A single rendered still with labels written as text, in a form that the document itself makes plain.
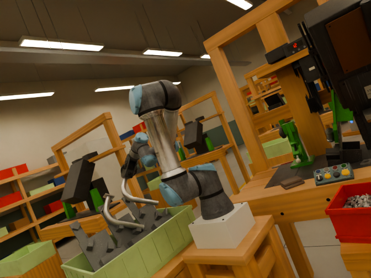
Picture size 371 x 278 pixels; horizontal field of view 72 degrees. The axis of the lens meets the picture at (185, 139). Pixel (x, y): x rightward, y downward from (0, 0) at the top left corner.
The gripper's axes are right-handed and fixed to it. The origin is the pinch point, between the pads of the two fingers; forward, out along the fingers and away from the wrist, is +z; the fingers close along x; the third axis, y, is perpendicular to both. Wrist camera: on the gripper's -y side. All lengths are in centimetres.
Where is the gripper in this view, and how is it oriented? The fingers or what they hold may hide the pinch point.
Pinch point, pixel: (125, 177)
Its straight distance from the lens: 164.8
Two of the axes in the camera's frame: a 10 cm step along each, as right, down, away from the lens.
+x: -9.2, -2.9, -2.8
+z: -4.0, 7.0, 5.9
